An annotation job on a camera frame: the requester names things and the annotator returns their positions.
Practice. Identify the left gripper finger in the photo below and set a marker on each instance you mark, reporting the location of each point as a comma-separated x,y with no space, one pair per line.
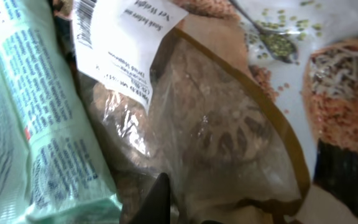
156,207

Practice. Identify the beige mushroom pouch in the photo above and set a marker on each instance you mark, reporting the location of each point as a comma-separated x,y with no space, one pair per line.
221,151

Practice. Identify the teal snack packet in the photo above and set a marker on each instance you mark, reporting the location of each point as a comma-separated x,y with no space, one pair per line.
52,169

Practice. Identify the white lentil food bag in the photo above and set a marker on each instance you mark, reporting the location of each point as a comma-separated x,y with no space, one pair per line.
304,54

